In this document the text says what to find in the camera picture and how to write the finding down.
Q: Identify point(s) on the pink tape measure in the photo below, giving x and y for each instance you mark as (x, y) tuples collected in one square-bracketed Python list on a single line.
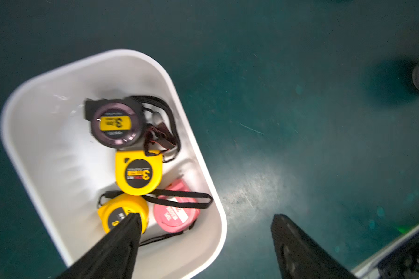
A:
[(174, 221)]

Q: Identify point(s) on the purple black round tape measure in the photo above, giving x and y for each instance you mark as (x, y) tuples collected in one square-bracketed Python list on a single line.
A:
[(138, 122)]

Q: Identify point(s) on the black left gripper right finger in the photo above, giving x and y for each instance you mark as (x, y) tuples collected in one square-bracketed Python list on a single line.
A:
[(299, 256)]

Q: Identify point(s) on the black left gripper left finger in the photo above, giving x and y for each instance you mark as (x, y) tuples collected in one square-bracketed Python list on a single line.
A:
[(113, 257)]

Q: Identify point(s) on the yellow tape measure black label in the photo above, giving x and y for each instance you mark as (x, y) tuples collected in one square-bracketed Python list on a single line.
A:
[(136, 173)]

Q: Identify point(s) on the white plastic storage box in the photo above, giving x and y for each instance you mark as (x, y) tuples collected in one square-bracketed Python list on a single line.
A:
[(64, 169)]

